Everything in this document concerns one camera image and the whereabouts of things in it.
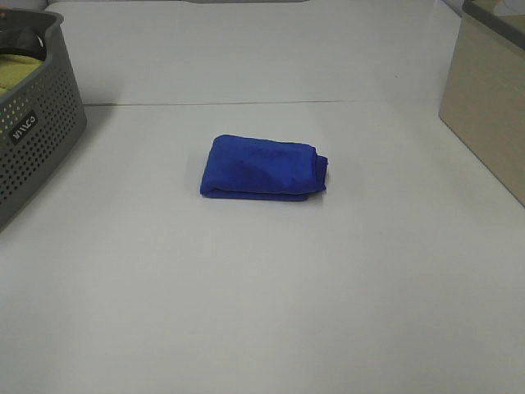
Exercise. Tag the grey perforated plastic basket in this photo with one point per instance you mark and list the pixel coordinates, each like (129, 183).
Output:
(43, 116)

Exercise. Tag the blue microfiber towel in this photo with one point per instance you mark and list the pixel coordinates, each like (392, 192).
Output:
(248, 168)

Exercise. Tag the beige storage bin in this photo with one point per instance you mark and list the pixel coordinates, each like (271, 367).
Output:
(483, 101)

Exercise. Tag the yellow-green towel in basket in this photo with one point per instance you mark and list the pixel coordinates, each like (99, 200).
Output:
(14, 68)

